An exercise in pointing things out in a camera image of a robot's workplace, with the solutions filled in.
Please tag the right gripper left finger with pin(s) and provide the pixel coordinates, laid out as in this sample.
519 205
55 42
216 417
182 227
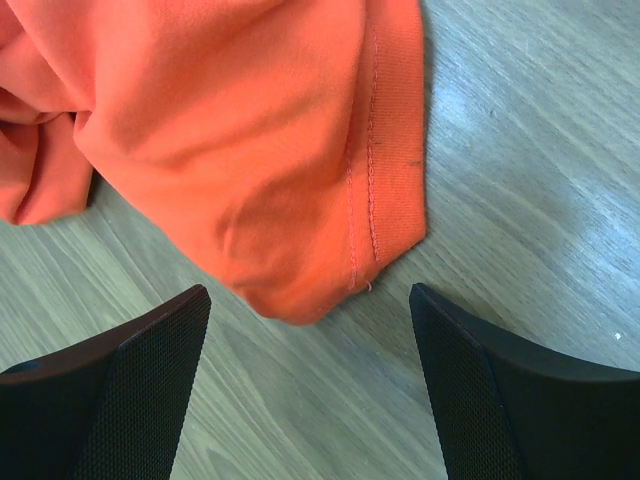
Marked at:
109 407

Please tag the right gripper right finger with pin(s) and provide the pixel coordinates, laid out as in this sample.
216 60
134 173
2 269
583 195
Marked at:
507 408

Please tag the orange t shirt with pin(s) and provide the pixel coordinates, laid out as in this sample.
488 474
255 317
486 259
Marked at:
278 144

